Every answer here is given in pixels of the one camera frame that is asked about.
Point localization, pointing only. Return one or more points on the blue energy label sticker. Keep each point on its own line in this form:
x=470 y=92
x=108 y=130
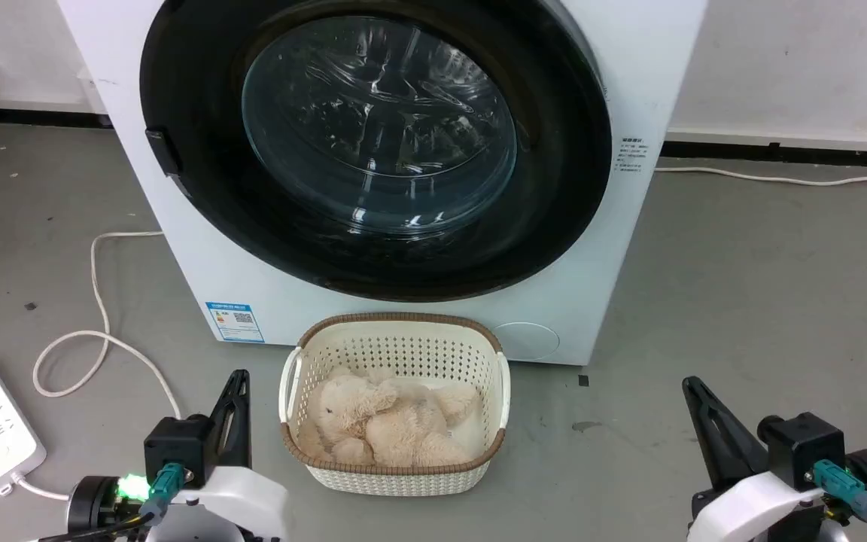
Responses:
x=235 y=321

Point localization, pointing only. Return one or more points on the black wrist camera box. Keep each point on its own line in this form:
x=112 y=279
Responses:
x=802 y=448
x=176 y=452

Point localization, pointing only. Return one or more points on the black round washer door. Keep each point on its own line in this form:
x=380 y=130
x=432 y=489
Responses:
x=554 y=188

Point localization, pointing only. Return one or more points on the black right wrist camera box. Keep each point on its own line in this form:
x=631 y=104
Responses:
x=802 y=448

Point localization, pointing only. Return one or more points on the beige plush toy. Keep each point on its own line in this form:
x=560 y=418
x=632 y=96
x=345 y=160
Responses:
x=388 y=425

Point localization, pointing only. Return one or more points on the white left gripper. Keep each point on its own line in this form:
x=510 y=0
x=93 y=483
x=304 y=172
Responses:
x=238 y=500

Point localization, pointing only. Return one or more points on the cream plastic laundry basket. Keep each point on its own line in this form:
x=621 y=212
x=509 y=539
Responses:
x=403 y=350

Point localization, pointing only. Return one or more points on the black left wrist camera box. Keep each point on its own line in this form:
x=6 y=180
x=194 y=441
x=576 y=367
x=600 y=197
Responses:
x=176 y=452

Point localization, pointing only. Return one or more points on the white front-load washing machine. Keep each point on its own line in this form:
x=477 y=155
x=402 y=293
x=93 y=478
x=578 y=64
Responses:
x=629 y=90

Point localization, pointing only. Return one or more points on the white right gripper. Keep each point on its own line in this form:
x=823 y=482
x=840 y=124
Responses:
x=757 y=504

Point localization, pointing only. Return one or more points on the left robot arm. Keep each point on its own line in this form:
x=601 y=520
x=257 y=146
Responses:
x=91 y=504

